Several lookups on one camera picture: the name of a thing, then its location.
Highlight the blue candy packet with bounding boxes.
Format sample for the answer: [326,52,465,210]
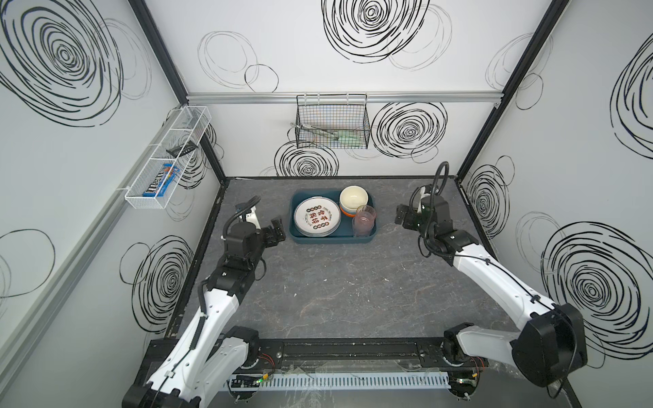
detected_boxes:
[142,163,180,197]

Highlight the orange bowl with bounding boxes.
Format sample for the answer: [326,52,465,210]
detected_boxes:
[340,207,355,218]

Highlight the black remote control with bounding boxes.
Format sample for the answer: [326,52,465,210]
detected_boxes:
[166,140,197,159]

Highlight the green item in basket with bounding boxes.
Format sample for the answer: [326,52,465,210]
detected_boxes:
[336,129,368,148]

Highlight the metal tongs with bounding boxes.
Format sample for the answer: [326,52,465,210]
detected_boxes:
[290,122,339,140]

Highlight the white plate red symbols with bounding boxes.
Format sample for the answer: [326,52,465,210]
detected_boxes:
[294,197,341,237]

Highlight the teal plastic bin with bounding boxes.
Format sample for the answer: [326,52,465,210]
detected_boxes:
[288,188,379,245]

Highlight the white slotted cable duct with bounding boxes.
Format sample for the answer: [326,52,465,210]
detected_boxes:
[222,372,451,392]

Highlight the black mounting rail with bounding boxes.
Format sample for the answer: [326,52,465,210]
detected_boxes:
[145,336,554,369]

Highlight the pink transparent cup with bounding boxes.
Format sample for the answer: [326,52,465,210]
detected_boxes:
[352,205,377,237]

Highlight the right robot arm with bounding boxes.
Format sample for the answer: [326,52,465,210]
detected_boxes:
[396,185,588,388]

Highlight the black wire basket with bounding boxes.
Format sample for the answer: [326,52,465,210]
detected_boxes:
[292,93,372,150]

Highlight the white wire shelf basket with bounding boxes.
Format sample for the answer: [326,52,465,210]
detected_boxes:
[124,105,211,210]

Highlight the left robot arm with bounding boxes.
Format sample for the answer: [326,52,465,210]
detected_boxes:
[122,195,286,407]

